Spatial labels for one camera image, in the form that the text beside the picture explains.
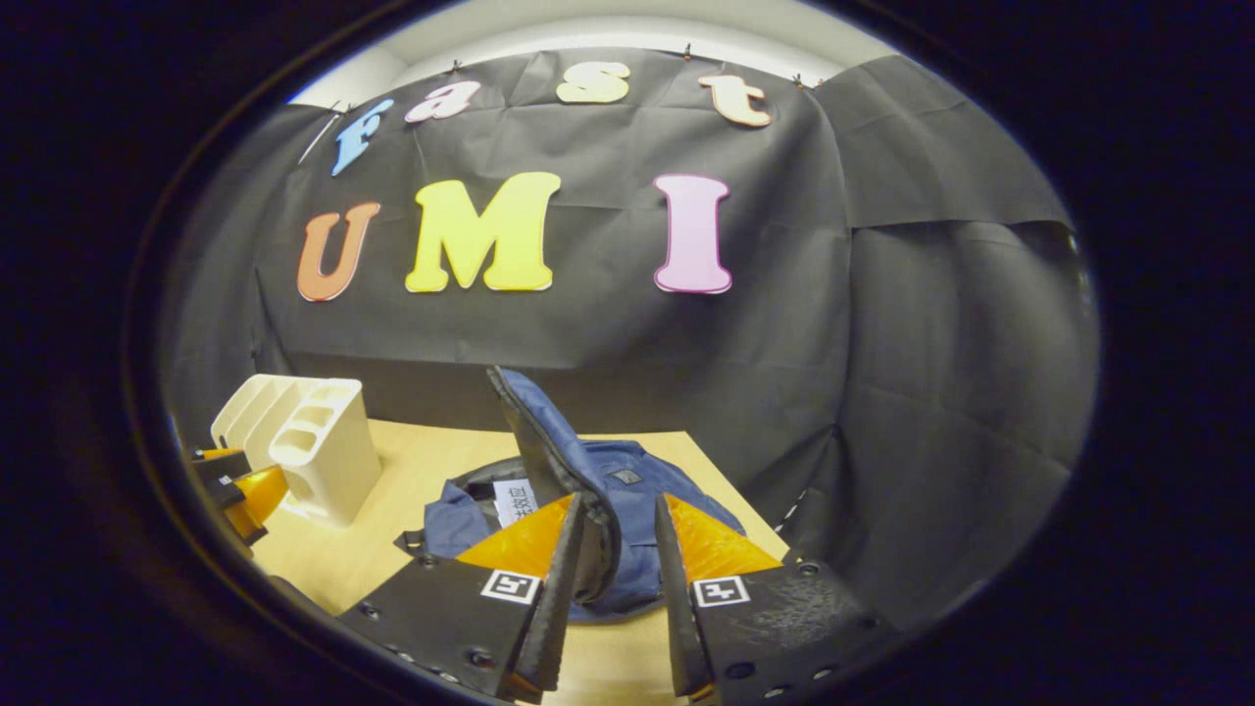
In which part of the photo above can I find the blue-grey book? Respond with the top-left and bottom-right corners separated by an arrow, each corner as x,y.
493,479 -> 538,530

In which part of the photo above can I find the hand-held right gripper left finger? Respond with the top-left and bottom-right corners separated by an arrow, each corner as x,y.
338,492 -> 587,705

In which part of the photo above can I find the black backdrop cloth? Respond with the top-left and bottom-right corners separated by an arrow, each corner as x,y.
157,49 -> 1101,629

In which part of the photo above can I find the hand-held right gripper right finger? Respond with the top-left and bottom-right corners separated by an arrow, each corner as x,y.
654,493 -> 898,705

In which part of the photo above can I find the blue schoolbag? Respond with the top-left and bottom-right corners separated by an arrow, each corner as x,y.
395,367 -> 748,624

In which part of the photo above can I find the cream plastic bookshelf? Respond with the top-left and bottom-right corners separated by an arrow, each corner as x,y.
210,374 -> 382,528

